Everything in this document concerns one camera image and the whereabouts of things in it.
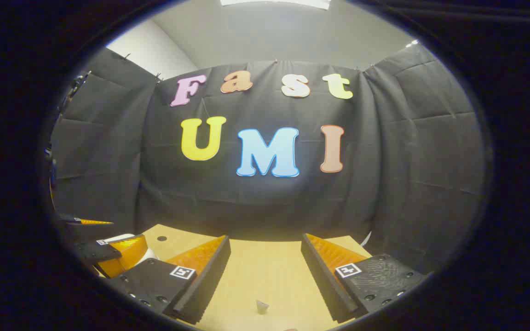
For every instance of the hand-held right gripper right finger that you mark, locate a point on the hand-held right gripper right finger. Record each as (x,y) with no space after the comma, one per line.
(325,285)

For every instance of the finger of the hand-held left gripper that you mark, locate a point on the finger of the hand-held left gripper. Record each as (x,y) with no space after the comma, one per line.
(74,220)
(127,255)

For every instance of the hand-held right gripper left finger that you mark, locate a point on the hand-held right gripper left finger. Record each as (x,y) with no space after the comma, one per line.
(205,285)

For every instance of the white suitcase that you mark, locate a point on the white suitcase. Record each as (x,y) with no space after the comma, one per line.
(152,254)

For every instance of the small grey object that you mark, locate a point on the small grey object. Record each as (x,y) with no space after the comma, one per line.
(262,306)

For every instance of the ceiling light panel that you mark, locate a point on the ceiling light panel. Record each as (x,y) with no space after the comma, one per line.
(274,2)

